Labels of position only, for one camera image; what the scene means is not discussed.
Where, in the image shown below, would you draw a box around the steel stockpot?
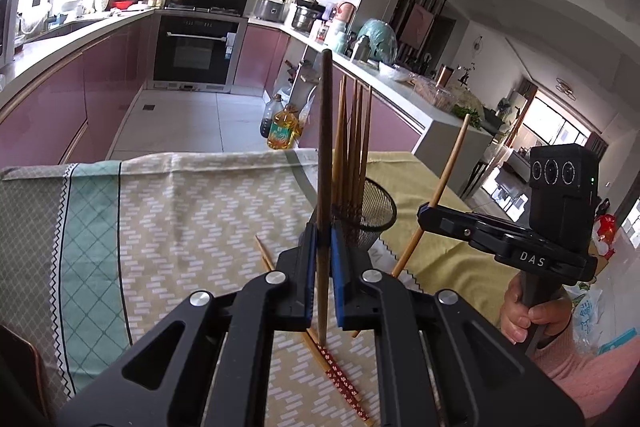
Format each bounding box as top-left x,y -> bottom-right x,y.
291,0 -> 326,32

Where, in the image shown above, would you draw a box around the yellow cooking oil bottle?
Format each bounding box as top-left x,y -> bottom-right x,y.
266,104 -> 301,151

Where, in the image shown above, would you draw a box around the steel thermos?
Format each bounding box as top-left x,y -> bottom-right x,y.
352,34 -> 373,62

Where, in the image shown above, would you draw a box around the person's right hand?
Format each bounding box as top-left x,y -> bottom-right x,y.
500,278 -> 574,346

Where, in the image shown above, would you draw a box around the dark sauce bottle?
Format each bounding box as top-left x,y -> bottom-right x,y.
259,94 -> 288,138

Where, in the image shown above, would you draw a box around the red bag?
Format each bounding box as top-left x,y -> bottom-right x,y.
594,213 -> 617,260

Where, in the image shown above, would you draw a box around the patterned patchwork tablecloth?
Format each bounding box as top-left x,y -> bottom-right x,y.
0,149 -> 521,427

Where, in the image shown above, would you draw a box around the white bowl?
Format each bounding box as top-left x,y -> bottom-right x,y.
377,61 -> 413,82

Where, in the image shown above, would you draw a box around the person's right forearm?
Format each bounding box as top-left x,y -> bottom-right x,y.
527,322 -> 640,427

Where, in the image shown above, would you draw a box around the white plastic bag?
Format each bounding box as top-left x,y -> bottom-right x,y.
570,284 -> 608,358

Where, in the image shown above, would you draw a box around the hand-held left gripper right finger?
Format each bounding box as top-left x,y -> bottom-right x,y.
327,224 -> 586,427

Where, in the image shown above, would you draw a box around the green vegetables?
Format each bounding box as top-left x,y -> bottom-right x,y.
450,102 -> 483,130

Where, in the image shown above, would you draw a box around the pink wall picture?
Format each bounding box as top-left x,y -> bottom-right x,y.
401,3 -> 435,42

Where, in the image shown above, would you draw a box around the white kitchen countertop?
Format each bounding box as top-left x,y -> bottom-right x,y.
0,4 -> 493,142

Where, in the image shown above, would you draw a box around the teal covered appliance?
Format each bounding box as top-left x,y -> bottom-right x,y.
357,18 -> 398,64

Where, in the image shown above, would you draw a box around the clear food container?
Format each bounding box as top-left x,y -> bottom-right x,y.
412,74 -> 463,112

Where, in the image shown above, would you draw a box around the black built-in oven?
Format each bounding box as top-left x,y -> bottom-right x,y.
150,14 -> 248,90

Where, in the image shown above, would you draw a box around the living room window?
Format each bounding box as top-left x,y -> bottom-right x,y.
520,89 -> 593,148

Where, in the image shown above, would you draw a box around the gas cooktop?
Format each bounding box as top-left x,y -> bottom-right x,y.
167,6 -> 246,16

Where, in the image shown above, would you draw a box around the bunch of wooden chopsticks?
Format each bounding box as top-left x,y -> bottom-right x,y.
332,76 -> 373,220

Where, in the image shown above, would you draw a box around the dark rectangular object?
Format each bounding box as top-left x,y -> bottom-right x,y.
0,324 -> 51,427

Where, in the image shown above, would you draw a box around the stainless kitchen sink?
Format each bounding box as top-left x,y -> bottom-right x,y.
30,19 -> 101,40

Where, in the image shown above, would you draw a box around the light wooden chopstick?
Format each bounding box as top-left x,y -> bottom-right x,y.
352,114 -> 472,339

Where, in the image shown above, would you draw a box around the dark-tipped wooden chopstick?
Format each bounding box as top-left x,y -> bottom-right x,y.
316,49 -> 335,347

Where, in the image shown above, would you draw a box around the red-patterned end wooden chopstick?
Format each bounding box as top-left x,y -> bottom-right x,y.
261,256 -> 368,427
254,235 -> 375,425

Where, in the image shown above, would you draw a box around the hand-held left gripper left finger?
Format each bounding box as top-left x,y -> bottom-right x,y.
57,222 -> 321,427

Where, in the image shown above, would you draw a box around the striped wall panel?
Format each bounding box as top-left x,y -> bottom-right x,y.
390,0 -> 448,72

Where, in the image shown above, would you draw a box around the silver rice cooker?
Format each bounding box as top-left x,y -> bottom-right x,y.
252,0 -> 291,22

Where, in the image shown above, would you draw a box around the pink base cabinets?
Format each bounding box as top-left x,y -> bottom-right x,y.
0,14 -> 156,168
232,24 -> 423,155

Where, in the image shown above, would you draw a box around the white plastic bottle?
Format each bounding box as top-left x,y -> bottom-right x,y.
327,24 -> 348,55

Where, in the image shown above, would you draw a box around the black mesh holder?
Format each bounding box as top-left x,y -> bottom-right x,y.
307,177 -> 398,253

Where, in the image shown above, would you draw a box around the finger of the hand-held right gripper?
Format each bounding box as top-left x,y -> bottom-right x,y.
416,202 -> 477,245

